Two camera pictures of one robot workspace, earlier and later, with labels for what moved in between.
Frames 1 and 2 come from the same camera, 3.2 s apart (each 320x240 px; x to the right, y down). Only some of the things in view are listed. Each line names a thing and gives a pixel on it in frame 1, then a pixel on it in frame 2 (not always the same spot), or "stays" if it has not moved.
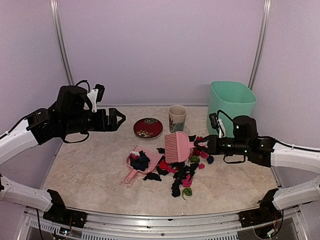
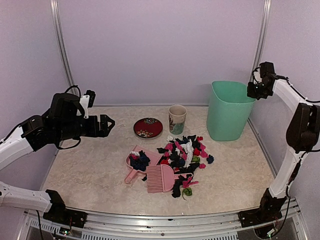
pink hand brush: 177,147 → 160,178
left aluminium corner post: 56,11 stays
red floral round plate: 148,128 stays
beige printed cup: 177,114 stays
